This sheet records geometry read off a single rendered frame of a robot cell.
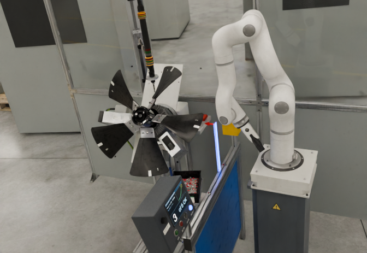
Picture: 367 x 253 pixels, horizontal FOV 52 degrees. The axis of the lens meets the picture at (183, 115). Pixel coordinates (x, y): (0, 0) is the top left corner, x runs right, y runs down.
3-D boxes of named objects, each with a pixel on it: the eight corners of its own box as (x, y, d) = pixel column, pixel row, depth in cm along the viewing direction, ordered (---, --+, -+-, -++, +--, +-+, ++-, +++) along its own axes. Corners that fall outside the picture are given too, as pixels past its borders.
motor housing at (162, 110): (142, 140, 248) (132, 136, 236) (148, 106, 252) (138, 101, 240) (173, 143, 239) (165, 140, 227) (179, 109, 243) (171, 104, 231)
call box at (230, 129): (230, 124, 249) (229, 110, 245) (244, 125, 245) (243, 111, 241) (223, 136, 237) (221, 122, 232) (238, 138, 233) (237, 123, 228)
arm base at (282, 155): (305, 152, 201) (305, 122, 192) (295, 172, 187) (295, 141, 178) (270, 146, 210) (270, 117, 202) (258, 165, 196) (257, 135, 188)
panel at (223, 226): (240, 227, 281) (235, 154, 251) (242, 228, 280) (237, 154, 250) (202, 328, 215) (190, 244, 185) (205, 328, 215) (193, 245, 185)
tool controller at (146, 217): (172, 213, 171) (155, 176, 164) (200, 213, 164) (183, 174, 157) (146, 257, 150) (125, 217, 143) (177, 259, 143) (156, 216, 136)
